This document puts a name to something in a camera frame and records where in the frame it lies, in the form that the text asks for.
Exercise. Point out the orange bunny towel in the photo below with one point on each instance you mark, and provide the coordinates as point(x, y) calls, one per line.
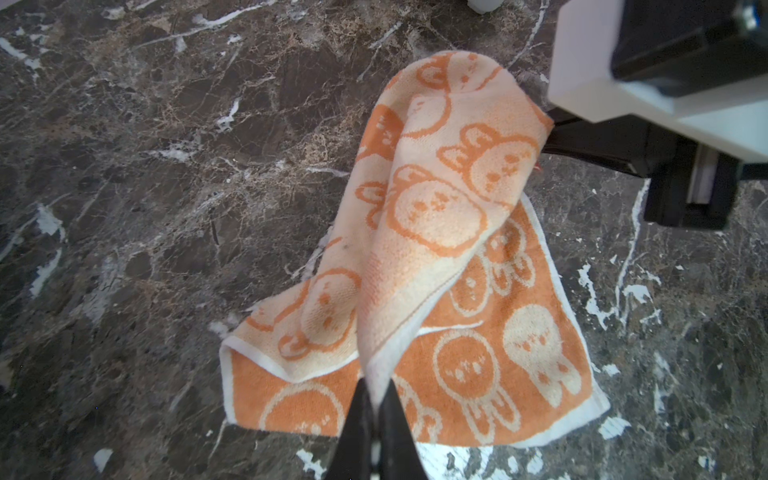
point(436, 278)

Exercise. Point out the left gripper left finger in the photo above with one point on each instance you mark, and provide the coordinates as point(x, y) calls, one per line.
point(352, 459)

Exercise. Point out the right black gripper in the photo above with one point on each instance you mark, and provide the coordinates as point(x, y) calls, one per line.
point(692, 185)

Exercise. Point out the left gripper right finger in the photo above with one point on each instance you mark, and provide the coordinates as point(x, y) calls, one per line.
point(398, 458)

